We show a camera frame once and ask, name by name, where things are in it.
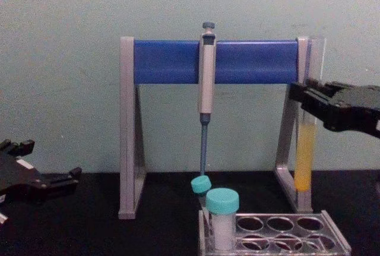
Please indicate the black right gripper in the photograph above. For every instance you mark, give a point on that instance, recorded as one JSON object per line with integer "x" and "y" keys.
{"x": 359, "y": 110}

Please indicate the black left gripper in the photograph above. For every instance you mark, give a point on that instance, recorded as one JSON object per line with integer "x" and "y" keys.
{"x": 20, "y": 181}

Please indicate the tall tube with yellow liquid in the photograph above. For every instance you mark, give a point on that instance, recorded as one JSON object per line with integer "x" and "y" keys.
{"x": 305, "y": 155}

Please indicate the black table cloth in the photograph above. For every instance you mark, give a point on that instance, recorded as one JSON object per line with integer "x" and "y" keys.
{"x": 89, "y": 232}

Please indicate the grey pipette with blue tip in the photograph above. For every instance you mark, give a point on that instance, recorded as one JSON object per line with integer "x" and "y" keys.
{"x": 206, "y": 89}

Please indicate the clear plastic tube rack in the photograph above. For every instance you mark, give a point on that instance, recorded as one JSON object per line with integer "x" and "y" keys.
{"x": 297, "y": 223}

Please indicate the clear teal-capped sample tube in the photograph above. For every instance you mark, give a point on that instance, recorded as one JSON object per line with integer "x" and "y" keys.
{"x": 222, "y": 202}

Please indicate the small tilted teal-capped tube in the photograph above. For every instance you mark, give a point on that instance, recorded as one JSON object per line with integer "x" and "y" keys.
{"x": 200, "y": 184}

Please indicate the grey stand with blue bar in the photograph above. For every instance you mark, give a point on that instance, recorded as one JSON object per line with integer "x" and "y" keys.
{"x": 172, "y": 61}

